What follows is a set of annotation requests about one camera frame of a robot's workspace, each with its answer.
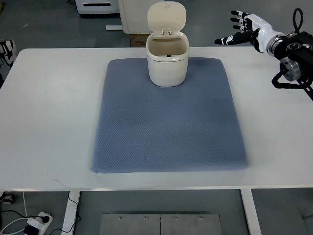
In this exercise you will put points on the right white table leg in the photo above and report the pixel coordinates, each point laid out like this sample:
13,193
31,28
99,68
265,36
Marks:
250,212

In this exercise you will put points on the white trash can open lid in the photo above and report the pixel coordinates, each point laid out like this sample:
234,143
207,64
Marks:
167,47

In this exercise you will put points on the cardboard box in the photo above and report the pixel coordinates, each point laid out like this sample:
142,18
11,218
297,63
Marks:
138,40

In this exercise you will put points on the caster wheel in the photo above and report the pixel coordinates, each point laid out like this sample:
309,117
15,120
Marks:
7,198

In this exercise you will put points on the white machine with slot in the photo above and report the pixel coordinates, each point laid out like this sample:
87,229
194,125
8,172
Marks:
89,7

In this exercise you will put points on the black white shoe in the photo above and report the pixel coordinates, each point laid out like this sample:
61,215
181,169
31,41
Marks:
8,52

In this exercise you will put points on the white cabinet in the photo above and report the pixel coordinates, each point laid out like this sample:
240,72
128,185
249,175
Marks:
133,14

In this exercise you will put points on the white table leg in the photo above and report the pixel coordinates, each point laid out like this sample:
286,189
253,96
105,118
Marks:
250,212
71,216

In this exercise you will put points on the white power strip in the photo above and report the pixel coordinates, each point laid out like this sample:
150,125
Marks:
41,221

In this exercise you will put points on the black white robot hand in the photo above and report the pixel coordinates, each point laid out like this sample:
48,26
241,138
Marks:
251,29

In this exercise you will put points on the left white table leg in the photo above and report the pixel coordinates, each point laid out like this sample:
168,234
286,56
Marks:
71,216

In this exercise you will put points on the metal base plate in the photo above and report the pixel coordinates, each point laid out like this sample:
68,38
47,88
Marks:
160,224

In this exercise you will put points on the blue textured cloth mat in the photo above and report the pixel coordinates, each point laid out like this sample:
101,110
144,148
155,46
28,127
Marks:
192,127

